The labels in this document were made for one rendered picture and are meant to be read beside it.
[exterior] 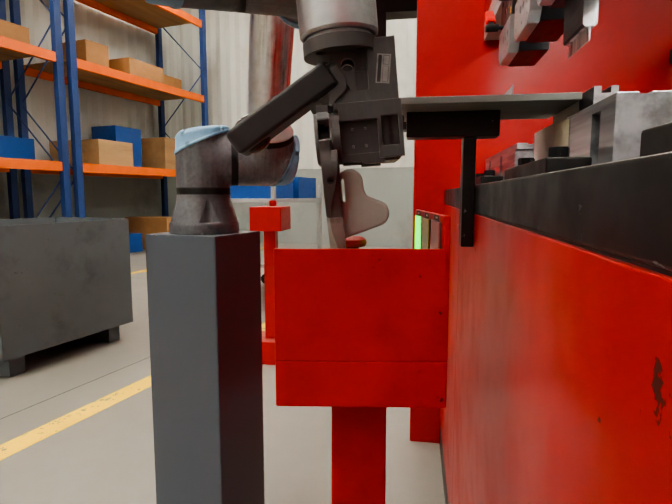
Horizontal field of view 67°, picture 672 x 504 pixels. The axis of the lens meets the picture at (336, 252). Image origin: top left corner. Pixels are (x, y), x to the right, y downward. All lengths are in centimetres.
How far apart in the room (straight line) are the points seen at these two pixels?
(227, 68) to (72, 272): 732
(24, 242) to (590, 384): 265
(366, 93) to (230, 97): 924
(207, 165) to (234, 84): 863
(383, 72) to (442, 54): 127
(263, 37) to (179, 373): 70
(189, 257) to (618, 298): 92
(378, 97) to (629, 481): 36
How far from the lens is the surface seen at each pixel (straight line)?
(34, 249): 283
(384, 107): 47
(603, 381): 29
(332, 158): 46
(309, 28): 50
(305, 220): 887
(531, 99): 79
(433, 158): 171
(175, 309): 113
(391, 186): 832
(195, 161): 111
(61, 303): 295
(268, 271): 261
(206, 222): 111
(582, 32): 90
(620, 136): 65
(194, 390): 115
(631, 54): 187
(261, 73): 105
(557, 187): 37
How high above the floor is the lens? 86
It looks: 6 degrees down
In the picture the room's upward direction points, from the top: straight up
